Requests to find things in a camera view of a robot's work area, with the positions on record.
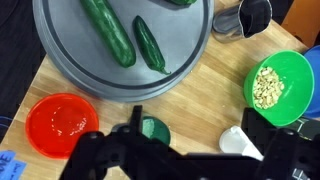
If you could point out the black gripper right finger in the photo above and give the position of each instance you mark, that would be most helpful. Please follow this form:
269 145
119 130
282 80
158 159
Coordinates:
256 125

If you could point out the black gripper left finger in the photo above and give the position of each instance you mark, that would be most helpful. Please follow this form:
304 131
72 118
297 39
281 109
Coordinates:
136 120

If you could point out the white grains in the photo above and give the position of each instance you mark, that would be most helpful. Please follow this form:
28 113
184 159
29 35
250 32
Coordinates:
148 127

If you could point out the dark green scoop bowl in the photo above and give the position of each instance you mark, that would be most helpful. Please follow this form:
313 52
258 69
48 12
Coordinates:
160 130

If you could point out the black metal cup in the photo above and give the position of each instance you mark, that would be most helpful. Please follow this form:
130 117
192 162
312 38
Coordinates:
256 15

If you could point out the white plastic scoop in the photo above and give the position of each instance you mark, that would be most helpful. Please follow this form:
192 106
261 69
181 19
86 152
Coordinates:
235 141

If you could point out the pale peanuts heap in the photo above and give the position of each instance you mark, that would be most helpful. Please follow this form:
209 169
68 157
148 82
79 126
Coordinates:
266 88

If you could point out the bright green plastic bowl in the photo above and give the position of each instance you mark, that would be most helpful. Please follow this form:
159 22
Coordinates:
295 83

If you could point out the blue plastic plate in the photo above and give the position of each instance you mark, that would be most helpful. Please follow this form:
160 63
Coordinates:
316 80

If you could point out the small dark green cucumber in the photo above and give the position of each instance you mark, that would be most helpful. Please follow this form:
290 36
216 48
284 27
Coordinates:
148 45

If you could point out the red plastic bowl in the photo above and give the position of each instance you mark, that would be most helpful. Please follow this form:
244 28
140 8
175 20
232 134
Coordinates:
60 125

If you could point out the green zucchini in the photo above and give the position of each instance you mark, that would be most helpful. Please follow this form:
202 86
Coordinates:
113 36
181 1

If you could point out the grey round tray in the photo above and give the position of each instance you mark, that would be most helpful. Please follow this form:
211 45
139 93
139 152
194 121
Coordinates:
180 43

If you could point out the blue tape label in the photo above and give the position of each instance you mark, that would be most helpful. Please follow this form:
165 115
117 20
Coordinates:
10 165

